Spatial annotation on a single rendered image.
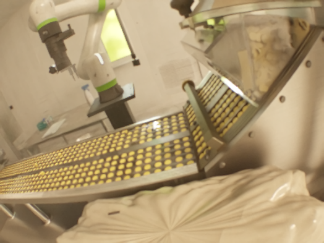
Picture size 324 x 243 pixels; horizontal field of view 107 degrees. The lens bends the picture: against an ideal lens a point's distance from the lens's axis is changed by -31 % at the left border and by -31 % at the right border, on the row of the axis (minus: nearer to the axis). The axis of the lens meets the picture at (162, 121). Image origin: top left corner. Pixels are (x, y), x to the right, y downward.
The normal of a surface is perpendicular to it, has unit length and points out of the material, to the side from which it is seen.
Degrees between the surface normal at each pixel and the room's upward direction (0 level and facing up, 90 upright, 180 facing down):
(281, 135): 90
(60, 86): 90
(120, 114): 90
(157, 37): 90
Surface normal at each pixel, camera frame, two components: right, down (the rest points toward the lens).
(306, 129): 0.01, 0.49
